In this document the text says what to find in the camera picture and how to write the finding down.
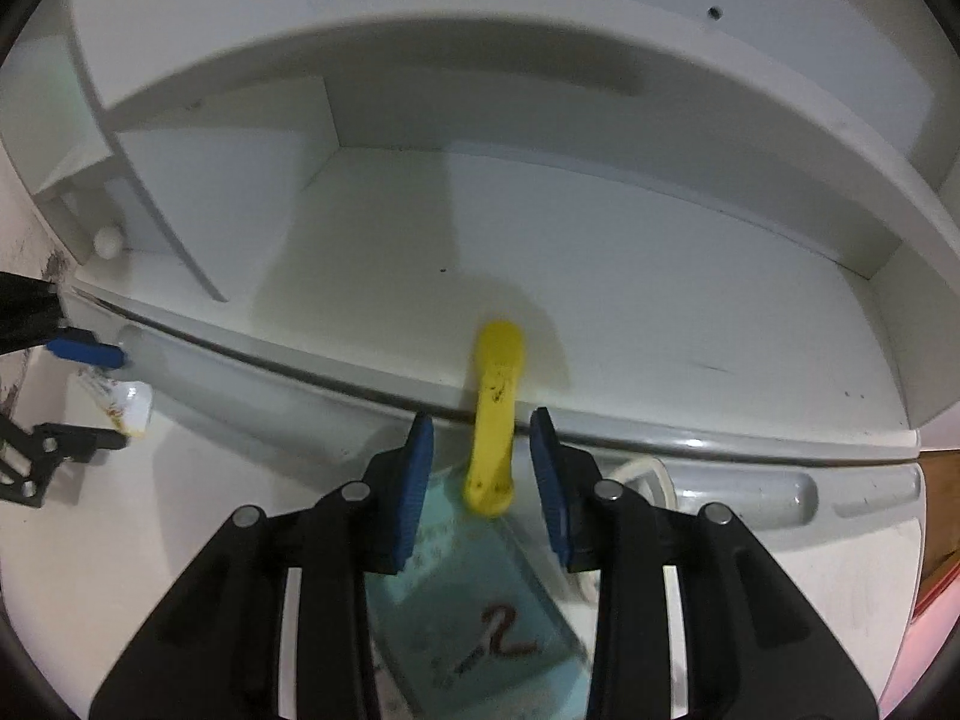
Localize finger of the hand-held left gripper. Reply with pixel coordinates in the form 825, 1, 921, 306
0, 412, 128, 508
0, 270, 128, 371

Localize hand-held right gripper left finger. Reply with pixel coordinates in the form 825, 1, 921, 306
88, 411, 436, 720

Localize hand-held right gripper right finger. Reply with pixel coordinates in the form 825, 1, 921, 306
529, 406, 875, 720

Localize teal cardboard box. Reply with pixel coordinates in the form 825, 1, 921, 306
364, 465, 593, 720

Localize white drawer with round knob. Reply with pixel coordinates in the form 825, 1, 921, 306
56, 178, 163, 261

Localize white desk shelf unit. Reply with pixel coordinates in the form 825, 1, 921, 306
0, 0, 960, 452

